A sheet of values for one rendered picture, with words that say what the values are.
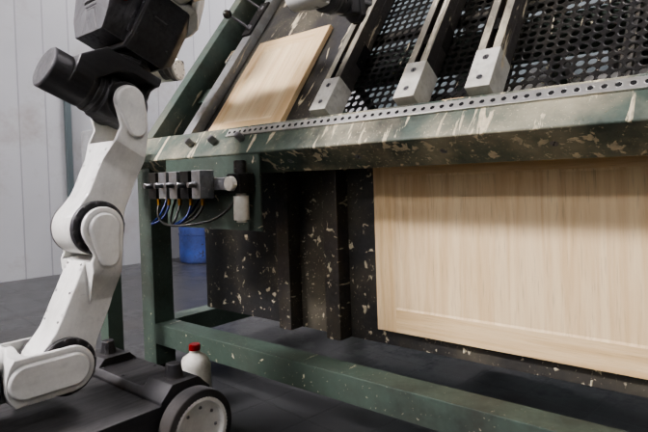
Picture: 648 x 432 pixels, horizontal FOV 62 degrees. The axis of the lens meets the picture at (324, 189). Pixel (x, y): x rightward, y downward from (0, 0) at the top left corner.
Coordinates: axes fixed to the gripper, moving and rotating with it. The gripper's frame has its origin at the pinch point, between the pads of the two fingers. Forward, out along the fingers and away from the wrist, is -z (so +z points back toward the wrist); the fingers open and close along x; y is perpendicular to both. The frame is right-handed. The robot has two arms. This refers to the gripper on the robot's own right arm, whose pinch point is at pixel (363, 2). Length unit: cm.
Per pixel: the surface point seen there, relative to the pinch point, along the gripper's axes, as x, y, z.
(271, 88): -18, 47, -5
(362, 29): -5.3, 8.5, -10.1
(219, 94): -17, 76, -6
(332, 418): -121, 13, 19
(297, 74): -15.3, 35.8, -7.9
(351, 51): -12.3, 8.5, -3.3
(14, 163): -35, 372, -36
